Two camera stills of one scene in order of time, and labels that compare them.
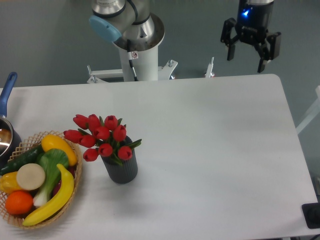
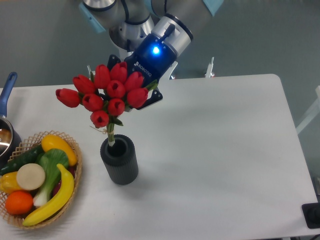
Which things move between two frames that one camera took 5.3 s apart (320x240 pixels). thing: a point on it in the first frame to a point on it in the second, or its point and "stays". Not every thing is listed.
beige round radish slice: (30, 176) stays
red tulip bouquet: (107, 137) to (106, 94)
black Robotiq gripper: (254, 18) to (153, 58)
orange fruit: (18, 202) stays
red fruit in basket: (57, 187) stays
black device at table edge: (311, 214) stays
